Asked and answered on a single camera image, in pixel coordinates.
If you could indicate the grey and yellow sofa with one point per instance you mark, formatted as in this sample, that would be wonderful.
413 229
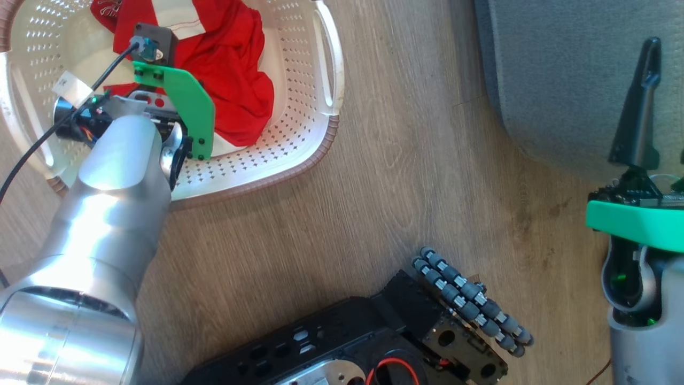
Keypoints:
561 80

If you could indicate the red and white garment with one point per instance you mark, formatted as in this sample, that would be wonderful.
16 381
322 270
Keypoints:
235 80

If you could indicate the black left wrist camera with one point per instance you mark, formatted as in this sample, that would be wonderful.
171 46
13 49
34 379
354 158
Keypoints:
160 38

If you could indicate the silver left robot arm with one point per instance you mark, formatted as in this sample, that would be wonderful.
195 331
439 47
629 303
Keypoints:
101 214

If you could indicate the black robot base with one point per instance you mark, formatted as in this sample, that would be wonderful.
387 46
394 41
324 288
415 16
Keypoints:
331 331

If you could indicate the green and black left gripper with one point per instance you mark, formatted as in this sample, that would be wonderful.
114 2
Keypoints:
189 107

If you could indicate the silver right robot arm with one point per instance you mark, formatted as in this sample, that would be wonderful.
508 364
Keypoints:
641 347

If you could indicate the white perforated laundry basket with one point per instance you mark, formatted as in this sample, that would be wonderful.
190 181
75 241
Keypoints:
299 133

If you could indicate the grey roller omni wheel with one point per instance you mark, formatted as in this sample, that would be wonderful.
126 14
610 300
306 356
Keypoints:
470 299

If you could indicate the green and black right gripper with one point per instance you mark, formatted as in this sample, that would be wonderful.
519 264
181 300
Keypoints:
636 222

